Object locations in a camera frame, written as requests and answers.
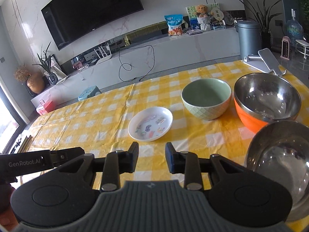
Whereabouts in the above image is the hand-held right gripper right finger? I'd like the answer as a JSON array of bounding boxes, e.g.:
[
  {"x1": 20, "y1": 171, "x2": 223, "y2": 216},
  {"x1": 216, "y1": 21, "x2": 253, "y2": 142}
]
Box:
[{"x1": 165, "y1": 142, "x2": 244, "y2": 191}]

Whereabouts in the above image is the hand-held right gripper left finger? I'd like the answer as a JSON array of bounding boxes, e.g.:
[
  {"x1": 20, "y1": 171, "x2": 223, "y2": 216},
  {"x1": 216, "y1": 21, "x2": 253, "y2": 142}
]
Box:
[{"x1": 58, "y1": 142, "x2": 139, "y2": 192}]

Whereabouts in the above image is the round paper fan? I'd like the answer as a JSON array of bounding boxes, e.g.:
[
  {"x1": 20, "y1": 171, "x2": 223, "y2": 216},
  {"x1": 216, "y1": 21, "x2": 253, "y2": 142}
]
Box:
[{"x1": 208, "y1": 7, "x2": 224, "y2": 22}]

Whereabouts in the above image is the grey television cabinet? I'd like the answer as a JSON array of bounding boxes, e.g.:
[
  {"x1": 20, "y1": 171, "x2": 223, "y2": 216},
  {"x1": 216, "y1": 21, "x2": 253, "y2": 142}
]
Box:
[{"x1": 30, "y1": 25, "x2": 242, "y2": 113}]

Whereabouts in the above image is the white router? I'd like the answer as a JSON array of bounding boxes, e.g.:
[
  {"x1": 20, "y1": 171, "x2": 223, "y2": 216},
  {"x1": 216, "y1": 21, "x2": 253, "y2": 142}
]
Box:
[{"x1": 93, "y1": 45, "x2": 113, "y2": 64}]

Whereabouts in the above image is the yellow checkered tablecloth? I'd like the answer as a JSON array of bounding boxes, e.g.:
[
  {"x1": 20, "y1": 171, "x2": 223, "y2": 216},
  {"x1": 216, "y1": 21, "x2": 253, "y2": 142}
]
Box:
[{"x1": 23, "y1": 59, "x2": 309, "y2": 191}]

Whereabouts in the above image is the blue water jug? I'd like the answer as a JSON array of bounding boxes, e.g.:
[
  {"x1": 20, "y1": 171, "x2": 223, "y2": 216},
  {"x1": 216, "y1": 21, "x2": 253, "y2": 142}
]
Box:
[{"x1": 285, "y1": 8, "x2": 304, "y2": 45}]

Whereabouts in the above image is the green ceramic bowl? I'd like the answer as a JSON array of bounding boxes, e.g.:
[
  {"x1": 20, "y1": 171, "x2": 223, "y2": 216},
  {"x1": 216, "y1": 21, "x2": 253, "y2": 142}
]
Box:
[{"x1": 181, "y1": 78, "x2": 232, "y2": 121}]

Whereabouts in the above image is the copper vase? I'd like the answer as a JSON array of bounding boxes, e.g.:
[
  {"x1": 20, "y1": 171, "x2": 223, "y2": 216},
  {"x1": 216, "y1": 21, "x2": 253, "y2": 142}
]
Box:
[{"x1": 26, "y1": 72, "x2": 45, "y2": 94}]

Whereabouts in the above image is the dried flower bunch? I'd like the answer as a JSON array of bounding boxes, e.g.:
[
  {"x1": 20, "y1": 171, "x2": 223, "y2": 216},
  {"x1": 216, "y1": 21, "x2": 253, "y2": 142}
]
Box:
[{"x1": 14, "y1": 64, "x2": 31, "y2": 83}]

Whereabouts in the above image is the brown teddy bear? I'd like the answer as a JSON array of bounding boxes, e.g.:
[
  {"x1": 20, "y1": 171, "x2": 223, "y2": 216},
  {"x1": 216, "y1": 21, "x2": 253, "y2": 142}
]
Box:
[{"x1": 194, "y1": 4, "x2": 208, "y2": 17}]

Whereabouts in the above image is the small potted plant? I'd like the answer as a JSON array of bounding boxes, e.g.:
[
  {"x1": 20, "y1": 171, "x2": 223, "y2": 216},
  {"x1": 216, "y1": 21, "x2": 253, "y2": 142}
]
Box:
[{"x1": 32, "y1": 41, "x2": 58, "y2": 85}]

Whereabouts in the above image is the black wall television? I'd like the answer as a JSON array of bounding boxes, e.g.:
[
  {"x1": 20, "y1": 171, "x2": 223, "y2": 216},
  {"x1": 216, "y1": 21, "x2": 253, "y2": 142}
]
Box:
[{"x1": 41, "y1": 0, "x2": 144, "y2": 51}]

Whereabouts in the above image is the green picture board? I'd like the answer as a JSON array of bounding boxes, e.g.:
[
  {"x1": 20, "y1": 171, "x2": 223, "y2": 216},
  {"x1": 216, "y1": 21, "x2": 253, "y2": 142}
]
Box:
[{"x1": 186, "y1": 3, "x2": 201, "y2": 29}]

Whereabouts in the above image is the black cable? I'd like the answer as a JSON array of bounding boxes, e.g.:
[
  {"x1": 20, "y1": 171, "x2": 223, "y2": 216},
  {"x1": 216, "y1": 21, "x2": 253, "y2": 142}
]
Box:
[{"x1": 118, "y1": 45, "x2": 155, "y2": 83}]

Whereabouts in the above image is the blue snack bag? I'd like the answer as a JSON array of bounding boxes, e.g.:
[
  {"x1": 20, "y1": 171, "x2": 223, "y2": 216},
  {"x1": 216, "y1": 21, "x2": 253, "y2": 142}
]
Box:
[{"x1": 165, "y1": 14, "x2": 184, "y2": 37}]

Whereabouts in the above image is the white printed plate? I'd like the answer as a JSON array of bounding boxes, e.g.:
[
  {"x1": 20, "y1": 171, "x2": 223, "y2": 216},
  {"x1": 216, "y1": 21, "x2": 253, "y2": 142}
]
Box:
[{"x1": 128, "y1": 106, "x2": 173, "y2": 142}]

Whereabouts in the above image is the red box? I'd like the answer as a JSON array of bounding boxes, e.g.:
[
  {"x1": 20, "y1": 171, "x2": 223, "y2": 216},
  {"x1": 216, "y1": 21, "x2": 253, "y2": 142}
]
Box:
[{"x1": 36, "y1": 99, "x2": 54, "y2": 116}]

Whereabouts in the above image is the grey trash can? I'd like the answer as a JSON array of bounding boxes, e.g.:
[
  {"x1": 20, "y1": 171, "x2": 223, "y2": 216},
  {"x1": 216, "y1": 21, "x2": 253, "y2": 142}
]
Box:
[{"x1": 235, "y1": 20, "x2": 262, "y2": 60}]

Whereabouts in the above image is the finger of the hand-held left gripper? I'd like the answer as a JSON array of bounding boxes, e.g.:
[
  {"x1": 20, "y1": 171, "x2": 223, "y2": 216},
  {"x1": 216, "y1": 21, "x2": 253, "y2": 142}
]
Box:
[{"x1": 49, "y1": 147, "x2": 85, "y2": 169}]

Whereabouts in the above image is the white round stool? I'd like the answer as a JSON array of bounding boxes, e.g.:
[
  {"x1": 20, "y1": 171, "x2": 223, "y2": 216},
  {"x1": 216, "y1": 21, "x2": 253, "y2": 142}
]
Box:
[{"x1": 295, "y1": 39, "x2": 309, "y2": 58}]

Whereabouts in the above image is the pink space heater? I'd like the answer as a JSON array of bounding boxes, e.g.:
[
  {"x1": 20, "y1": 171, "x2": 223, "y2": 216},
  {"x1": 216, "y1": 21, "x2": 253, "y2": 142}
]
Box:
[{"x1": 281, "y1": 36, "x2": 292, "y2": 59}]

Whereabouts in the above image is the tall leafy potted plant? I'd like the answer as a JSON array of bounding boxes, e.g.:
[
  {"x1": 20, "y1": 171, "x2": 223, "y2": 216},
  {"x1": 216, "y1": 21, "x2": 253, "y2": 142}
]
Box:
[{"x1": 237, "y1": 0, "x2": 283, "y2": 50}]

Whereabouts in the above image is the orange steel bowl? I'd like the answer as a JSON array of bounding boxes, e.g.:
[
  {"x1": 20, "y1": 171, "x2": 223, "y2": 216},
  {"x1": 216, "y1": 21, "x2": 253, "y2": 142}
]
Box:
[{"x1": 233, "y1": 72, "x2": 302, "y2": 133}]

